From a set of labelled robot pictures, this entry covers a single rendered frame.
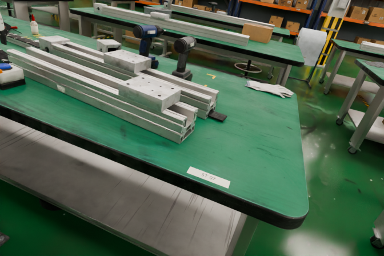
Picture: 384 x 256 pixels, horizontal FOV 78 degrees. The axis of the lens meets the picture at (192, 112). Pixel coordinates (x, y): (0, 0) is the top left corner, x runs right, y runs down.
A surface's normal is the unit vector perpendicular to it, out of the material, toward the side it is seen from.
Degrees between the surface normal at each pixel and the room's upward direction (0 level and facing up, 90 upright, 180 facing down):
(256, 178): 0
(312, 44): 99
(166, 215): 0
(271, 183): 0
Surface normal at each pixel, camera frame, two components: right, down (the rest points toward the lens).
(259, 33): -0.40, 0.36
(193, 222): 0.15, -0.87
